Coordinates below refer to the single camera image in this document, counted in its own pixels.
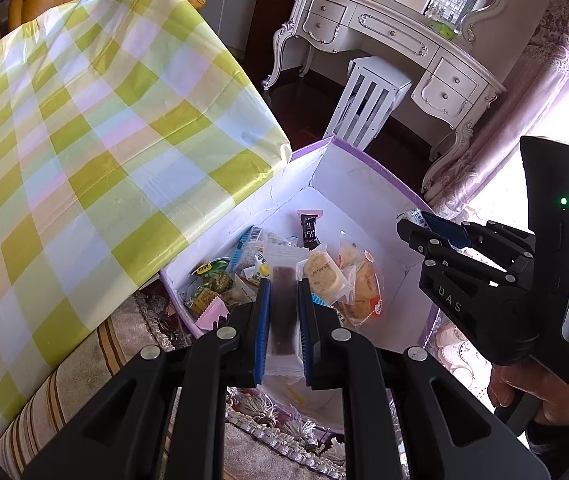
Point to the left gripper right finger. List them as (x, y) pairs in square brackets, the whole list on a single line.
[(404, 415)]

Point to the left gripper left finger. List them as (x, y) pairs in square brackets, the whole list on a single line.
[(175, 427)]

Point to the tiger-skin cake bread package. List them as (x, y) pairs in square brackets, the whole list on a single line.
[(359, 267)]

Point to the blue white milk candy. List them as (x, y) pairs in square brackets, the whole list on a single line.
[(416, 216)]

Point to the purple bar clear wrapper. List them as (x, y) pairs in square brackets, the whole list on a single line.
[(284, 350)]

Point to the cream pastry clear wrapper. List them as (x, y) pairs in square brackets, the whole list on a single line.
[(326, 280)]

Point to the blue clear snack bag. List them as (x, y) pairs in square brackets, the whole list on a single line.
[(252, 241)]

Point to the green pea snack packet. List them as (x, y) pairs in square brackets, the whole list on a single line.
[(211, 269)]

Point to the person right hand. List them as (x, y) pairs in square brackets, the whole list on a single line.
[(531, 378)]

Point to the striped plush cushion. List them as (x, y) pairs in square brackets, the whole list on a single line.
[(261, 441)]

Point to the pink embroidered curtain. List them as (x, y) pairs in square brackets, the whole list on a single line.
[(537, 83)]

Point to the white purple cardboard box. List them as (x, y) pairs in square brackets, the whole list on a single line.
[(329, 216)]

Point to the white slatted stool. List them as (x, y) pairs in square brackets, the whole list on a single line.
[(374, 89)]

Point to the green checkered tablecloth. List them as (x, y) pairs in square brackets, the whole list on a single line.
[(127, 129)]

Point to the white ornate dressing table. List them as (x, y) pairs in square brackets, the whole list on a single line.
[(454, 87)]

